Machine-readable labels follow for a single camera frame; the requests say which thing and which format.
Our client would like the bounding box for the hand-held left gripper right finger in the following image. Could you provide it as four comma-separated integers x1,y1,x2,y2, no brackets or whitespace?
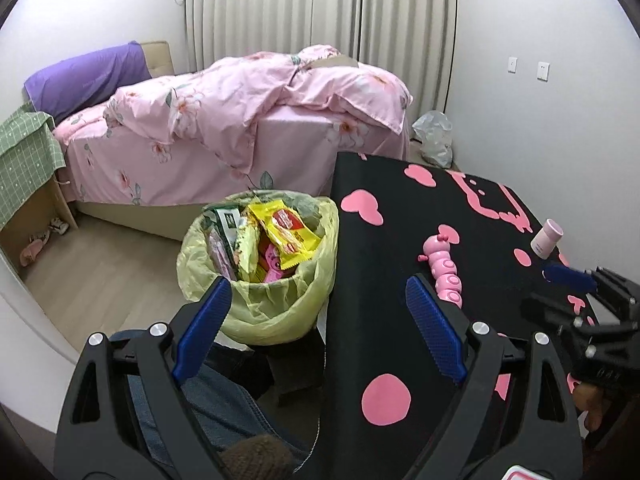
405,274,585,480

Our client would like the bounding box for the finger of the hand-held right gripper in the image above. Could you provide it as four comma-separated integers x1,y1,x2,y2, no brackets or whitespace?
542,264,640,318
520,297,583,332

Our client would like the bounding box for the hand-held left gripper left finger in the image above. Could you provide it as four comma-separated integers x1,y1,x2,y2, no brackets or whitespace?
54,276,236,480

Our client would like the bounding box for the yellow black wrapper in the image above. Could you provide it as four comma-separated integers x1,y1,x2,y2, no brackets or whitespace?
235,210,263,281

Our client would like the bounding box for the trash bin with yellow bag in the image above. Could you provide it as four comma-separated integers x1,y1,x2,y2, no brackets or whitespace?
177,191,341,346

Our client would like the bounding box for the white green milk pouch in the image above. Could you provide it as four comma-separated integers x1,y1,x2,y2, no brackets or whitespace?
210,207,241,241

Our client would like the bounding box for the yellow snack wrapper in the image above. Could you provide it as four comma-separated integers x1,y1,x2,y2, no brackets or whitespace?
248,199,323,271

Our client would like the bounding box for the clear plastic wrapper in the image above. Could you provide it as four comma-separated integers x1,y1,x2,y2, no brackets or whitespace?
290,195,326,231

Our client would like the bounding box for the person's right hand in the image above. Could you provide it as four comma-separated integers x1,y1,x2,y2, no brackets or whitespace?
572,379,608,432

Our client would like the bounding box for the pink cup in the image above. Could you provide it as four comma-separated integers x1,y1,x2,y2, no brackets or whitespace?
530,218,564,260

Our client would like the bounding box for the pink caterpillar toy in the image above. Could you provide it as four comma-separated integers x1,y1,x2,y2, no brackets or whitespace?
419,227,463,306

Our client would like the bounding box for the person's leg in jeans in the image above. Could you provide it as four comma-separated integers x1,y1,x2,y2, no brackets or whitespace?
127,345,311,471

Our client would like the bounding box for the dark boxy object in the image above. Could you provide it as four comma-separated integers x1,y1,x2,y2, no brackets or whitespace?
267,342,326,395

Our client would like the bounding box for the brown furry slipper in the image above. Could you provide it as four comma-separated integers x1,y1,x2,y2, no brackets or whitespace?
220,435,296,480

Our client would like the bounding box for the bed with pink floral sheet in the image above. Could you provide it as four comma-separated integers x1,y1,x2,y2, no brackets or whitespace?
52,100,413,243

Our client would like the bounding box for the pink slipper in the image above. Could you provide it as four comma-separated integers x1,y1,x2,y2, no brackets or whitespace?
19,240,46,267

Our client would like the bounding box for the white plastic bag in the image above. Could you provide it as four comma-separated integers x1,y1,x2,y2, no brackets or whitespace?
411,110,455,168

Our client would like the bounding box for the wooden nightstand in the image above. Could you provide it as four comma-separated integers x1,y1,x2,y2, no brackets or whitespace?
0,165,80,276

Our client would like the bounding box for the pink floral duvet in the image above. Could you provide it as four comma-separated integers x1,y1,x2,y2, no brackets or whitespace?
107,45,413,171

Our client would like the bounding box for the green checkered cloth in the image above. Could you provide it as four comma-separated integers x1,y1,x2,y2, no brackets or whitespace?
0,101,68,231

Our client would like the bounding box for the beige headboard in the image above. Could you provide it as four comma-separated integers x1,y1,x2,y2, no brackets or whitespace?
140,41,176,78

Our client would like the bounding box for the purple pillow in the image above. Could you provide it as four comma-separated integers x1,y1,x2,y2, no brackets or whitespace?
22,42,153,123

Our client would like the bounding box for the beige pleated curtain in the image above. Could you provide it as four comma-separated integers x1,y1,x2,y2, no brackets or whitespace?
182,0,458,111

